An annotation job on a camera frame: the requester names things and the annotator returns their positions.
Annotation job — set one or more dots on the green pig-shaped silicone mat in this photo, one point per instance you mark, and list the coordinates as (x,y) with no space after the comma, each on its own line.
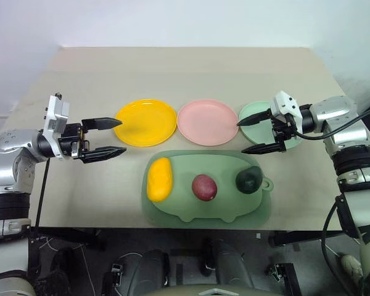
(185,166)

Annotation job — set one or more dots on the beige rounded shell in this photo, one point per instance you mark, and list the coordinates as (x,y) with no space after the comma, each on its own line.
(9,285)

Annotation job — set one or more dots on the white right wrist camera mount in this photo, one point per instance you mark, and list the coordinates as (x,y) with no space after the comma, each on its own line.
(285,103)

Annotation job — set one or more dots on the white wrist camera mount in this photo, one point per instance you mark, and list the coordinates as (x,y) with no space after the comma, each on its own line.
(57,112)
(285,103)

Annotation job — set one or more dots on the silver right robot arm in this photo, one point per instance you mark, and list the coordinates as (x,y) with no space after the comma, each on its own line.
(345,123)

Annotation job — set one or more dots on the grey rounded robot leg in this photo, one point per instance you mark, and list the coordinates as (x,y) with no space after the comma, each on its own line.
(231,265)
(151,268)

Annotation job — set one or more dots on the olive green robot torso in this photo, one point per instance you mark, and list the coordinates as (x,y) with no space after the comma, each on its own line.
(216,291)

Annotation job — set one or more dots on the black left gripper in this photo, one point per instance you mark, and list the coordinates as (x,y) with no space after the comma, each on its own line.
(75,138)

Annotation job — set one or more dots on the dark green avocado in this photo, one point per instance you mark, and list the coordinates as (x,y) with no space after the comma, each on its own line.
(248,181)

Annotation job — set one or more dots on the black table frame bar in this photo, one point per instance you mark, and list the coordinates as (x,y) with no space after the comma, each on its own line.
(71,235)
(296,238)

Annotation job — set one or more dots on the pink plastic plate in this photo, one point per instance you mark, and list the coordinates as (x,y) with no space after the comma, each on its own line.
(207,121)

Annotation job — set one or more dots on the yellow plastic plate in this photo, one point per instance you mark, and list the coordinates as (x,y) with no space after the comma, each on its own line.
(146,123)

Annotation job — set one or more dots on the light green plastic plate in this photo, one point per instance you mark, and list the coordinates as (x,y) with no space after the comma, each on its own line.
(256,134)

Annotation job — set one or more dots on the yellow mango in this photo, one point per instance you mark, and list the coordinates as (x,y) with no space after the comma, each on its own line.
(159,180)

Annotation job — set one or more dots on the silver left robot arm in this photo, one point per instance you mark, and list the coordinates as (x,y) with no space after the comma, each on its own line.
(6,172)

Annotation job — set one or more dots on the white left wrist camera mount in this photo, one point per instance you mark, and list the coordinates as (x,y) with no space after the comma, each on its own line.
(57,112)

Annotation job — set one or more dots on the dark red round fruit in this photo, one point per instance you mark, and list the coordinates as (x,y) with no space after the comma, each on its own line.
(204,187)

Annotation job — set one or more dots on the black metal bracket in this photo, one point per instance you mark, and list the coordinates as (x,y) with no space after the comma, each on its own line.
(288,277)

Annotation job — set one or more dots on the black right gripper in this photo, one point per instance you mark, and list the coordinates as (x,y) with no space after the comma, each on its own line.
(282,131)

